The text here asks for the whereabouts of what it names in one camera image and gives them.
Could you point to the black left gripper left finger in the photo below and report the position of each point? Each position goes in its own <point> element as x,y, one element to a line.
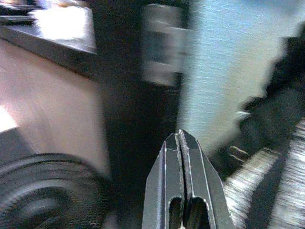
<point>171,171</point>

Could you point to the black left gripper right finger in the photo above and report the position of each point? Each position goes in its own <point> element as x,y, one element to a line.
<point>202,176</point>

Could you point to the light blue cloth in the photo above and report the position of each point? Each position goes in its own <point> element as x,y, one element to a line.
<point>224,66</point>

